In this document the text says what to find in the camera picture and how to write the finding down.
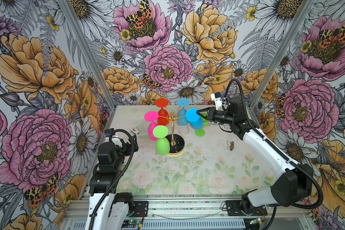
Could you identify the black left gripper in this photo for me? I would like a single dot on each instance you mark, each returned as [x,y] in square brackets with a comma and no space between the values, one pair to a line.
[127,146]

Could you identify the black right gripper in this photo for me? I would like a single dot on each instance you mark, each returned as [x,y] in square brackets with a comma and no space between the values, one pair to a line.
[211,113]

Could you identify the blue wine glass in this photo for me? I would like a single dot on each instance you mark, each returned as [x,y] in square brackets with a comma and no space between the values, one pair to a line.
[195,120]
[182,103]

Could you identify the green wine glass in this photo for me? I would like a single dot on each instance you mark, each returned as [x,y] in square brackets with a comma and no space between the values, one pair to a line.
[201,132]
[162,144]

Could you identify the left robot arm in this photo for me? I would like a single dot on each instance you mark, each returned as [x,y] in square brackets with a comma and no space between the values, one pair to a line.
[107,208]

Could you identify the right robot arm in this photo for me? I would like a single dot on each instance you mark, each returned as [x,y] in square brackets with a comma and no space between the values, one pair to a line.
[294,180]

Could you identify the gold wine glass rack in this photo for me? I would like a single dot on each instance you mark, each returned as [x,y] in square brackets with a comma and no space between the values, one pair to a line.
[176,140]

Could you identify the red wine glass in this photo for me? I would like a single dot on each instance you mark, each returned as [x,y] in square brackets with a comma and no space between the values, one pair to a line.
[163,114]

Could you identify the pink wine glass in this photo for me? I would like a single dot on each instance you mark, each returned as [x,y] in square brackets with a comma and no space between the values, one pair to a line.
[151,117]

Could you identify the small metal binder clip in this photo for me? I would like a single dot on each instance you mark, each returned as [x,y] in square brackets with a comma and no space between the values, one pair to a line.
[231,145]

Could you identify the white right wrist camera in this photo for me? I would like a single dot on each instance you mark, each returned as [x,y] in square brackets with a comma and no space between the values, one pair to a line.
[219,100]

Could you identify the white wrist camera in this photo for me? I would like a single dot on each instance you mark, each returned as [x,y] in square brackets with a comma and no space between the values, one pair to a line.
[117,137]
[219,100]

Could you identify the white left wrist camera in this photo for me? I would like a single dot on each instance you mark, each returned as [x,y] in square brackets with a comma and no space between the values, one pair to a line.
[117,137]

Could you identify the aluminium front rail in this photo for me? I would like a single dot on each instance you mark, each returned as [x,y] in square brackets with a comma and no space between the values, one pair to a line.
[211,213]

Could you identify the left aluminium corner post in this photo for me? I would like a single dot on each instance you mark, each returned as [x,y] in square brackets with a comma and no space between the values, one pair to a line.
[84,45]

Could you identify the aluminium corner post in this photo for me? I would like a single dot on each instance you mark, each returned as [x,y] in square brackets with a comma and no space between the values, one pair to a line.
[298,22]
[84,45]

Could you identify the right aluminium corner post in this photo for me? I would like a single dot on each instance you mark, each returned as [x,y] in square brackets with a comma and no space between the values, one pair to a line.
[298,22]

